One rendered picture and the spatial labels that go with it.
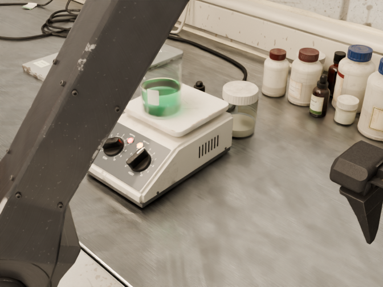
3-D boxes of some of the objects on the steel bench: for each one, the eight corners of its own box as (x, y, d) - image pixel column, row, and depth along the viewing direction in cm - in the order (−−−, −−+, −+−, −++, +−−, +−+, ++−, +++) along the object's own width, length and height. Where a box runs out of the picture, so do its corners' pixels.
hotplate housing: (142, 212, 67) (139, 164, 63) (82, 173, 74) (76, 128, 70) (241, 146, 81) (244, 103, 77) (182, 118, 88) (182, 78, 84)
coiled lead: (5, 61, 109) (0, 37, 106) (-48, 31, 124) (-53, 9, 121) (126, 24, 129) (125, 3, 126) (68, 1, 145) (65, -18, 142)
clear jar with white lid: (236, 143, 82) (239, 100, 77) (213, 127, 86) (215, 86, 81) (262, 131, 85) (267, 89, 81) (239, 117, 89) (241, 77, 85)
